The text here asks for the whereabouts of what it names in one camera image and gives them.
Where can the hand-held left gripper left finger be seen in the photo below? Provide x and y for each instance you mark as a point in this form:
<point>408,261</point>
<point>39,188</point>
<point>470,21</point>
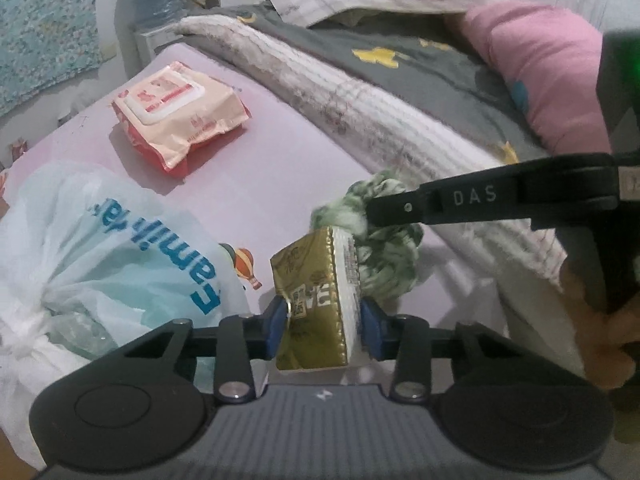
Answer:
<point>273,327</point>

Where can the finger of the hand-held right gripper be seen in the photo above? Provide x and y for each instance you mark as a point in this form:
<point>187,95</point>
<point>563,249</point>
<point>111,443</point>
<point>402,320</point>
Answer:
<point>480,195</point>

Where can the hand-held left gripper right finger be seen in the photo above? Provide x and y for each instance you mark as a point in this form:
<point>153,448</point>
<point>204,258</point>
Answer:
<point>372,331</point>

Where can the gold tissue pack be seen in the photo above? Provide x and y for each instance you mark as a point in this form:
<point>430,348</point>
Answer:
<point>315,310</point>

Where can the green knitted scrunchie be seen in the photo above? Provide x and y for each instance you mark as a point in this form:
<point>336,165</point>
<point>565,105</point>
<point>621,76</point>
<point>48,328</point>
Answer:
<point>390,255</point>

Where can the person's right hand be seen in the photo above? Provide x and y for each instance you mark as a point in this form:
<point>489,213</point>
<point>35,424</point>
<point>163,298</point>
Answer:
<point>600,345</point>

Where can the pink pillow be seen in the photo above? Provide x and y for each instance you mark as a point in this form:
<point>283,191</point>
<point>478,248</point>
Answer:
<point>545,60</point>

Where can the grey star-print blanket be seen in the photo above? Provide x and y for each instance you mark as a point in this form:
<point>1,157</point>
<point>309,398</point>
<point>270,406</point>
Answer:
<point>350,60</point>

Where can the white plastic bag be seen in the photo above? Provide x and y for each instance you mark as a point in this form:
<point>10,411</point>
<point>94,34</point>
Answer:
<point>75,260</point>

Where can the pink wet wipes pack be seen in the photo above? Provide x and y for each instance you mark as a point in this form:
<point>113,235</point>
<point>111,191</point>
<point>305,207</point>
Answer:
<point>175,110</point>

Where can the white water dispenser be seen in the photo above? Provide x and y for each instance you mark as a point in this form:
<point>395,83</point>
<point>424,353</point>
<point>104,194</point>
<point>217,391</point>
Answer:
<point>152,42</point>

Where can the floral wall cloth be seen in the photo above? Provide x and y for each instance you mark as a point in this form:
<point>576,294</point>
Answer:
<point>45,25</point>

